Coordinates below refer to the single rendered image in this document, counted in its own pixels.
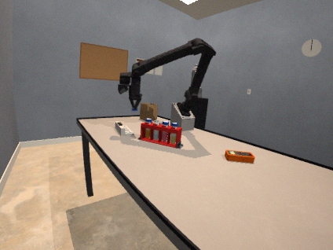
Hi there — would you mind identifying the small open brown cardboard box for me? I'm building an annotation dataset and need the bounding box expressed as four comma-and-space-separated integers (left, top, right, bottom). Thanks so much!
140, 103, 158, 121

